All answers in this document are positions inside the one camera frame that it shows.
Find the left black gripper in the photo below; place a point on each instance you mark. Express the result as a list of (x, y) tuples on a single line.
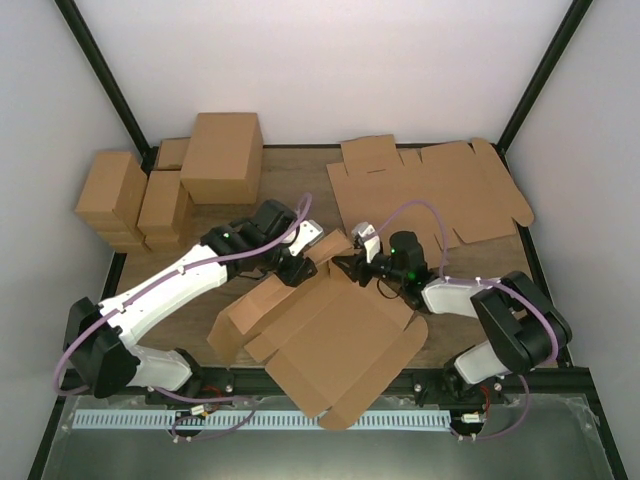
[(294, 276)]

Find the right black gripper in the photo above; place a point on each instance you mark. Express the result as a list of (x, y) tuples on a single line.
[(358, 268)]

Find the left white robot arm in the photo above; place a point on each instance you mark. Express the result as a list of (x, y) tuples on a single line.
[(102, 340)]

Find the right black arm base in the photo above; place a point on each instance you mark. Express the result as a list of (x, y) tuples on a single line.
[(444, 387)]

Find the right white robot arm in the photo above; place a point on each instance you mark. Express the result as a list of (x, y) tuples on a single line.
[(522, 326)]

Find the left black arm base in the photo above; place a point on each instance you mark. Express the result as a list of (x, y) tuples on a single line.
[(200, 392)]

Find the large folded cardboard box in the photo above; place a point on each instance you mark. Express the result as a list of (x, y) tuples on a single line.
[(223, 160)]

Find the rear small cardboard box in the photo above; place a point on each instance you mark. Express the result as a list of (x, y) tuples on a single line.
[(171, 154)]

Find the stack of flat cardboard blanks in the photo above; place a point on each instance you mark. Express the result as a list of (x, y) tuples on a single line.
[(448, 194)]

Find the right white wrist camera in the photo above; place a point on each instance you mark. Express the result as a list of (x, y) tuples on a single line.
[(370, 238)]

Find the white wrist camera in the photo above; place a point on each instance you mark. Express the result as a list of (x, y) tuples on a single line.
[(370, 238), (307, 234)]

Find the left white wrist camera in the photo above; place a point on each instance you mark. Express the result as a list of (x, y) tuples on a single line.
[(307, 234)]

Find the black aluminium frame rail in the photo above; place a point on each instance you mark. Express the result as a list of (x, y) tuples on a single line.
[(251, 381)]

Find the light blue slotted cable duct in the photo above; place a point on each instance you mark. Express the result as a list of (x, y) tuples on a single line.
[(402, 420)]

